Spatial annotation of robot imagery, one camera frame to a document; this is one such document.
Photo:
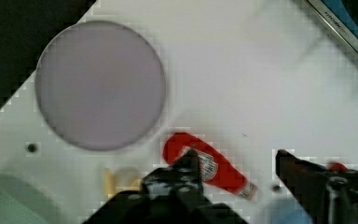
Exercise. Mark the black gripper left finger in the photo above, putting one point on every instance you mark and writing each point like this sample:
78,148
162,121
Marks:
178,185

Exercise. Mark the red ketchup bottle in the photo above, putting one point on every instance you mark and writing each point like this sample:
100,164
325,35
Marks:
215,169

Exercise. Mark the round lilac plate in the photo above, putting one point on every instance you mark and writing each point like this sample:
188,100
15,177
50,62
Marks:
100,86

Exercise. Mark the large green bowl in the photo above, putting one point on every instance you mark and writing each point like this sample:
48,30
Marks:
21,203

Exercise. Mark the small red toy fruit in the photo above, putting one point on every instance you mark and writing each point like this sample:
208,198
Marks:
337,167

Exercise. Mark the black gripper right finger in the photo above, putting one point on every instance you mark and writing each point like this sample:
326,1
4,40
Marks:
328,197

